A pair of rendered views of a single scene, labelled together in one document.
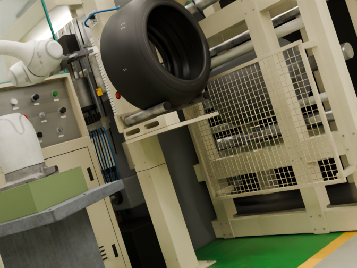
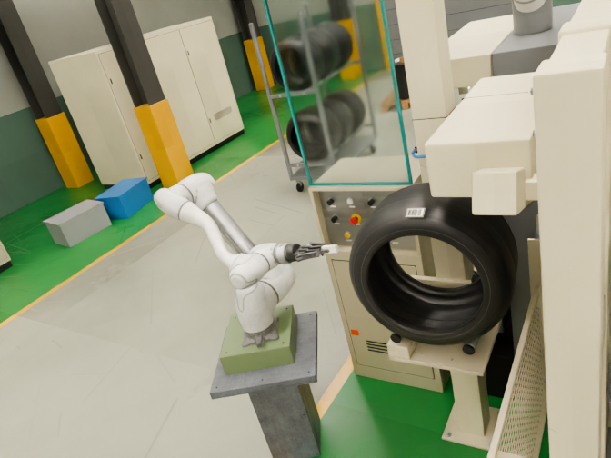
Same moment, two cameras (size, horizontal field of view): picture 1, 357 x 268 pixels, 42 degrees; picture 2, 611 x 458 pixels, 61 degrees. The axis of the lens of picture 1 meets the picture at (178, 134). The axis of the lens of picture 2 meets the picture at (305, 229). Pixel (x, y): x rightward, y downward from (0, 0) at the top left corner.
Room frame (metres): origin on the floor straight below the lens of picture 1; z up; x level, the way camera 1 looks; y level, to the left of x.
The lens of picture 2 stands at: (1.68, -1.51, 2.22)
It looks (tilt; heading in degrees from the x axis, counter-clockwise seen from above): 25 degrees down; 78
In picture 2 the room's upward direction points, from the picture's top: 15 degrees counter-clockwise
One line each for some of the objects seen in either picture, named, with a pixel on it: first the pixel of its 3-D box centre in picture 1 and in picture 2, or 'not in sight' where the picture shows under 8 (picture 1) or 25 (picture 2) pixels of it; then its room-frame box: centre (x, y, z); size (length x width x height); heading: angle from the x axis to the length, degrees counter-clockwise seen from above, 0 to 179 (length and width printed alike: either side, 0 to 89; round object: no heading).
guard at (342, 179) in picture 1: (251, 130); (525, 423); (2.52, -0.38, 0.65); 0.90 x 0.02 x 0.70; 42
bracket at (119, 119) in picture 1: (146, 116); (455, 290); (2.60, 0.14, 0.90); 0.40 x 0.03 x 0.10; 132
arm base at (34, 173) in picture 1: (31, 174); (259, 330); (1.79, 0.58, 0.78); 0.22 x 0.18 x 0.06; 75
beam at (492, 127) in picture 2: not in sight; (501, 127); (2.58, -0.28, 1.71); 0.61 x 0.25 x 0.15; 42
